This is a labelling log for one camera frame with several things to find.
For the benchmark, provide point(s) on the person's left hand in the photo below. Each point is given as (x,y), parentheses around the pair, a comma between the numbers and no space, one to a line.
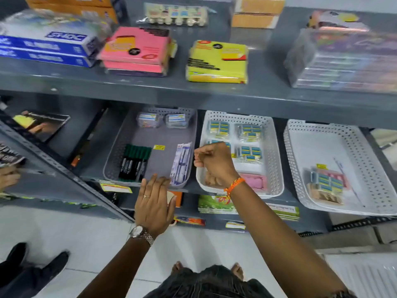
(153,211)

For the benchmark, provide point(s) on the person's right hand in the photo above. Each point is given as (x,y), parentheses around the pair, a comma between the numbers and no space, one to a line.
(218,162)

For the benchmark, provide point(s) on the person's left thumb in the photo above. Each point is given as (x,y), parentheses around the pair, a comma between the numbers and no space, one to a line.
(173,204)

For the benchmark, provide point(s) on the person's right fingers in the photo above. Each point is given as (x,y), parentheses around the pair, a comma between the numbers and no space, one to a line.
(201,156)

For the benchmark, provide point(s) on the person's left little finger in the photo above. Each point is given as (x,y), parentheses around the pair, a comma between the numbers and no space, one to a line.
(141,190)

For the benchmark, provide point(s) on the person's left middle finger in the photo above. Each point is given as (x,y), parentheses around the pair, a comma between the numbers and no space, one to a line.
(157,187)

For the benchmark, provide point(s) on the person's right forearm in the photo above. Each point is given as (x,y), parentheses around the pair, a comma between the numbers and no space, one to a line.
(279,242)

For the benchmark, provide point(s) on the person's left forearm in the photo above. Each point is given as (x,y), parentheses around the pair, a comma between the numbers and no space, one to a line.
(119,270)

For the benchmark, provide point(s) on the white pen refill packet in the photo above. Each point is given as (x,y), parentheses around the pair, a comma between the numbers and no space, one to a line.
(180,164)

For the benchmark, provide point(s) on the orange blue pen packet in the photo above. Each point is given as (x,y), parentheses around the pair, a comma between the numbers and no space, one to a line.
(190,220)

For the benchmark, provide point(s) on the yellow white shelf label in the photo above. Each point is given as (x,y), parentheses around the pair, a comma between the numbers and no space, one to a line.
(115,187)

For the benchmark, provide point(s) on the blue yellow staple pack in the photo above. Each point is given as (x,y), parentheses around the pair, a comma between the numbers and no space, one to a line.
(226,143)
(250,155)
(219,128)
(250,132)

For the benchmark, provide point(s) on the row of green-capped markers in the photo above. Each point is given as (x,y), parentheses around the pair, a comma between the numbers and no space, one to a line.
(135,162)

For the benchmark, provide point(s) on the yellow sticker label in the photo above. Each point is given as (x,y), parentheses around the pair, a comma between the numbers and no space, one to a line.
(159,147)

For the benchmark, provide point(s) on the green white paper packet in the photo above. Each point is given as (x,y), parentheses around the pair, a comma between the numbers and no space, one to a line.
(214,204)

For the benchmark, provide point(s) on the silver wristwatch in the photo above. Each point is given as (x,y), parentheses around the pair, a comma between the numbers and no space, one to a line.
(141,233)

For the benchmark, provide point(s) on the small clear plastic box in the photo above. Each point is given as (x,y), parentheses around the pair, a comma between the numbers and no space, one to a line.
(148,120)
(176,120)

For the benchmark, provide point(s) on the grey perforated plastic basket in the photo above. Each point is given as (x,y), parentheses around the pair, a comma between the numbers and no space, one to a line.
(161,136)

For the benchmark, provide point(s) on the pink eraser packet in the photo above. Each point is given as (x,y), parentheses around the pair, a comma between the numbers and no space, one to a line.
(256,182)

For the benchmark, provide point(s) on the person's left foot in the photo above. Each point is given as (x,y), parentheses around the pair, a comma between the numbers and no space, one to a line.
(177,267)

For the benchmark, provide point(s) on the person's foot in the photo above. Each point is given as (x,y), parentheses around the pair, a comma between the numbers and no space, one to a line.
(238,271)
(177,267)

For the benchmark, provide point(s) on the small white yellow label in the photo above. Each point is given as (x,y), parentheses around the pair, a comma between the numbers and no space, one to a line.
(235,225)

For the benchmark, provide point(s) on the orange black pen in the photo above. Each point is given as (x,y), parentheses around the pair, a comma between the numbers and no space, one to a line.
(76,159)

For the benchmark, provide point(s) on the small white perforated basket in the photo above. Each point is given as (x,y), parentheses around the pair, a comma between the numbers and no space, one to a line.
(273,170)

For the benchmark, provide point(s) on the grey slotted-angle shelf rack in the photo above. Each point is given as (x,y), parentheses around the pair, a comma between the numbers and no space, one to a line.
(62,183)

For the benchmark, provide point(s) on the person's dark garment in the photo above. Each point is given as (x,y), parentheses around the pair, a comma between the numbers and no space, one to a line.
(207,283)

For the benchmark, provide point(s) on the grey metal shelving unit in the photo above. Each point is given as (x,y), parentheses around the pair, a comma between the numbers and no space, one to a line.
(266,89)

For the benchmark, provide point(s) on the person's right foot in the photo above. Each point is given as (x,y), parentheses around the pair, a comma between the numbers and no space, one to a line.
(238,271)

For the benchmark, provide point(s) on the yellow sponge packet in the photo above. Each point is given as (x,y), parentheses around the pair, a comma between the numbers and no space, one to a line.
(217,63)

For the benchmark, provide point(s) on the purple packet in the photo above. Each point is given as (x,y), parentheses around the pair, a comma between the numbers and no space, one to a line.
(136,73)

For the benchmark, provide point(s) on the thin pink packet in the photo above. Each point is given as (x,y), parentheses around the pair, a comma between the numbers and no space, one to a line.
(133,67)

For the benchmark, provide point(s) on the black glossy book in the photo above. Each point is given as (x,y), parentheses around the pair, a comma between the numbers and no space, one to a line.
(43,125)

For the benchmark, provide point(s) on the small yellow price sticker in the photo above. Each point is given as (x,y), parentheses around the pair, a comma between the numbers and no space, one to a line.
(322,166)

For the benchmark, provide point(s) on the wrapped blue yellow boxes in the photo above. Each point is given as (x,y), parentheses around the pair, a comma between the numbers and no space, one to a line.
(327,180)

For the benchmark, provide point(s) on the large pink sponge packet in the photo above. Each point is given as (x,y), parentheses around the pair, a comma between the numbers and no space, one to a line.
(136,46)

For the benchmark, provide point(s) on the beige eraser pack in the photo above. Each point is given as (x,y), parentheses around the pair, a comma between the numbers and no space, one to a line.
(324,197)

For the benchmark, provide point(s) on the black white magazine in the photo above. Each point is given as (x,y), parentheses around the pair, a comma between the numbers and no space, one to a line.
(11,155)

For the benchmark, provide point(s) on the clear packet of white erasers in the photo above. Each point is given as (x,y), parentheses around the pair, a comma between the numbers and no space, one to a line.
(175,14)

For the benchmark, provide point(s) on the pink card packet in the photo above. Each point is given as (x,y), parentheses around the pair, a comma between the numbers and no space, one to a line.
(345,180)

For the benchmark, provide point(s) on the orange cardboard box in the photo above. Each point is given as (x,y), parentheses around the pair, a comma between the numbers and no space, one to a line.
(255,21)
(259,4)

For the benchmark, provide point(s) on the thin clear pen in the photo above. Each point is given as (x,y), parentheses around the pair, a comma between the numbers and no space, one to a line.
(347,178)

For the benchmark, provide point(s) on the large white perforated basket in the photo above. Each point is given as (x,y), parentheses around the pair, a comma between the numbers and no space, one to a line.
(356,145)

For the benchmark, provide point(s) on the wrapped stack of colourful packs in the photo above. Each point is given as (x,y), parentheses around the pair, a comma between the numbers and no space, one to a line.
(344,62)

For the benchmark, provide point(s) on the wrapped blue white boxes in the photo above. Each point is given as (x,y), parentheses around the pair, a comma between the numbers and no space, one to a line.
(52,40)

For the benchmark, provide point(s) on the white plastic packet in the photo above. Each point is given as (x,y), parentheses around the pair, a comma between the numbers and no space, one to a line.
(386,145)

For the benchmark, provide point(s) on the pink yellow wrapped packet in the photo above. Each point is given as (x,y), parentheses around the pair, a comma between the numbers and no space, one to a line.
(336,21)

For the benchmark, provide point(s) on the stack of orange boxes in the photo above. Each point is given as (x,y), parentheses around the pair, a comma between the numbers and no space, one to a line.
(71,4)

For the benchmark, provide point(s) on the white ribbed panel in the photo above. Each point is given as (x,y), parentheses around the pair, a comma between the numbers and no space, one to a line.
(366,276)

